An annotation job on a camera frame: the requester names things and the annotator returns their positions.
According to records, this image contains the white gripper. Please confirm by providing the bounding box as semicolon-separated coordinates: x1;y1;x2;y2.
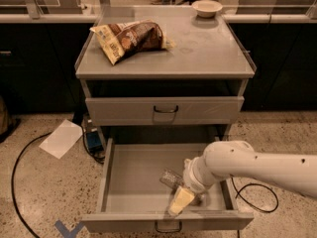
167;157;212;216

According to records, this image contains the clear plastic water bottle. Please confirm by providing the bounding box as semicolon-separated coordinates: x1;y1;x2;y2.
159;169;204;206

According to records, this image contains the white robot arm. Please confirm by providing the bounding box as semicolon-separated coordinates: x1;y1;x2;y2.
168;141;317;216

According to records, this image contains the open grey middle drawer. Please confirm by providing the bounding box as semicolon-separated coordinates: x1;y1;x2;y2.
82;140;254;233

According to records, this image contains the closed grey top drawer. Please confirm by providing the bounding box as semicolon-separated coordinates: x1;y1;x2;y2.
86;96;244;126

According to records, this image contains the grey drawer cabinet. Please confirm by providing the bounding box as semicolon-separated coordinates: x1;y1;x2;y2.
76;6;255;145

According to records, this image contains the blue power box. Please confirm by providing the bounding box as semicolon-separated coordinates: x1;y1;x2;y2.
83;114;103;153

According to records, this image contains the white paper sheet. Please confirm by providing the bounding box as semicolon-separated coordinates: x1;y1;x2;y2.
40;120;82;159

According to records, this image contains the brown chip bag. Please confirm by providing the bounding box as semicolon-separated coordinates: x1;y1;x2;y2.
90;20;175;65

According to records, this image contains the white bowl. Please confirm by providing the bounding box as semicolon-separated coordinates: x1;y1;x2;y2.
192;0;223;18

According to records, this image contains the black cable right floor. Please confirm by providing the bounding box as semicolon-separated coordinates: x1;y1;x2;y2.
230;177;280;214

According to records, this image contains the black cable floor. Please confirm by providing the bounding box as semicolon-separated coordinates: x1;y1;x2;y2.
11;131;53;238
230;177;280;214

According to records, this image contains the black cable left floor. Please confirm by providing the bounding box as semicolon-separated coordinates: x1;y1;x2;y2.
11;131;53;238

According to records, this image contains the white counter rail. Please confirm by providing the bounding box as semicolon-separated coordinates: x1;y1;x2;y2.
0;14;317;24

